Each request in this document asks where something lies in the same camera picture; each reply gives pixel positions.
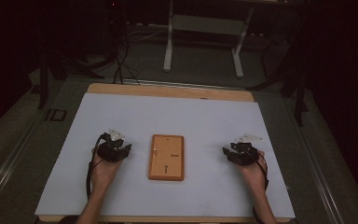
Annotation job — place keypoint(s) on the person's right hand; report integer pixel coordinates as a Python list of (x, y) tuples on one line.
[(254, 177)]

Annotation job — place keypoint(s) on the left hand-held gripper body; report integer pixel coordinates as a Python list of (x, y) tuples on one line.
[(110, 151)]

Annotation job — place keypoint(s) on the white metal desk frame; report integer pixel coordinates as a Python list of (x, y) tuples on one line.
[(167, 46)]

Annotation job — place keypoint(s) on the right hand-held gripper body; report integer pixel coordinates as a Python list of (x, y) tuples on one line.
[(245, 154)]

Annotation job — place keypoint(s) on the black metal stand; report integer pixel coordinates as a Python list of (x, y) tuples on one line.
[(43, 81)]

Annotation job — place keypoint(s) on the white table sheet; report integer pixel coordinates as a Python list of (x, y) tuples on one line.
[(183, 118)]

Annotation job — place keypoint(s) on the metal floor rail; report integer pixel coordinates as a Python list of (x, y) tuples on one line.
[(320, 168), (3, 174)]

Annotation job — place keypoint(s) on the person's left hand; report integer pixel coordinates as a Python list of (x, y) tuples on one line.
[(105, 172)]

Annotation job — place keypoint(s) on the wooden picture frame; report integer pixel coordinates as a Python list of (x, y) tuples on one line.
[(166, 158)]

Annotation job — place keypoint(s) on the black tripod stand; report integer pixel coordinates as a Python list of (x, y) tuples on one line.
[(298, 93)]

